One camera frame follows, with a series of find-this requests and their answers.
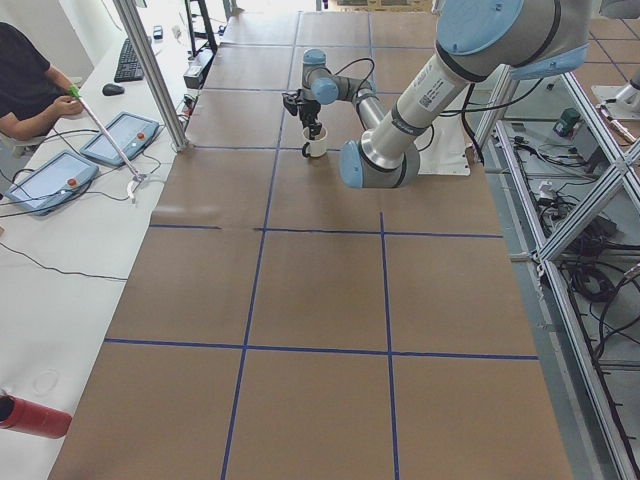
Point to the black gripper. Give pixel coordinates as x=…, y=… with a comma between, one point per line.
x=310, y=111

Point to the white smiley mug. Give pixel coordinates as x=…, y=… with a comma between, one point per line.
x=316, y=148

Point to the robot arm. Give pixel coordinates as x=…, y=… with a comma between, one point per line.
x=536, y=39

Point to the far teach pendant tablet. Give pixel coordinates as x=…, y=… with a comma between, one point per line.
x=131, y=132

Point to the teach pendant tablet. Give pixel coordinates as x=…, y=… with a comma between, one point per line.
x=131, y=132
x=53, y=184

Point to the silver reacher grabber stick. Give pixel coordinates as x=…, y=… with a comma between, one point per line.
x=138, y=177

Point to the black keyboard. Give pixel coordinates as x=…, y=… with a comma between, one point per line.
x=128, y=68

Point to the black computer mouse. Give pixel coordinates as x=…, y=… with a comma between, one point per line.
x=112, y=89

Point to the near teach pendant tablet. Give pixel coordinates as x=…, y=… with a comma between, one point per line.
x=53, y=184

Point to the seated person black shirt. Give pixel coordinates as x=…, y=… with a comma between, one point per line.
x=34, y=93

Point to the red water bottle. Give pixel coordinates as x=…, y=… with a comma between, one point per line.
x=27, y=417

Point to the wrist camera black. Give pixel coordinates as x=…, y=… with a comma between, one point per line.
x=291, y=102

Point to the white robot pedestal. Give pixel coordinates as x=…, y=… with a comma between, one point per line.
x=442, y=149

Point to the aluminium frame post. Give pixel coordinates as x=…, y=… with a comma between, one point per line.
x=134, y=28

